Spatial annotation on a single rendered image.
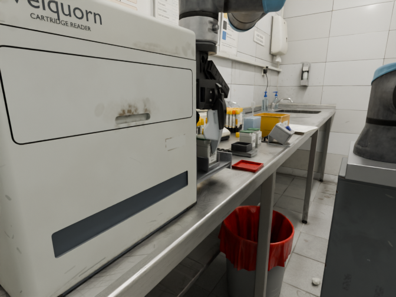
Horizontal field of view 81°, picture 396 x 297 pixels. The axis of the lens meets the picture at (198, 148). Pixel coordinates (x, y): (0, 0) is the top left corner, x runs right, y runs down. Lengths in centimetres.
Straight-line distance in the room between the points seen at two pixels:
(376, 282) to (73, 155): 77
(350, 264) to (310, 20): 280
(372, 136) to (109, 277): 65
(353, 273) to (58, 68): 80
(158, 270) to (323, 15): 312
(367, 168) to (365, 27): 260
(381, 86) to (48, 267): 72
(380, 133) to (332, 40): 251
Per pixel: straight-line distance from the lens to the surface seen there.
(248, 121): 96
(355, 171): 67
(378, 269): 81
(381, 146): 72
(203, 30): 46
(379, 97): 72
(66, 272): 30
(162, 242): 36
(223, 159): 59
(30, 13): 25
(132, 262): 33
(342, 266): 82
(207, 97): 46
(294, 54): 322
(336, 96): 313
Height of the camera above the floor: 108
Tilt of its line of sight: 14 degrees down
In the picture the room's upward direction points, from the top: straight up
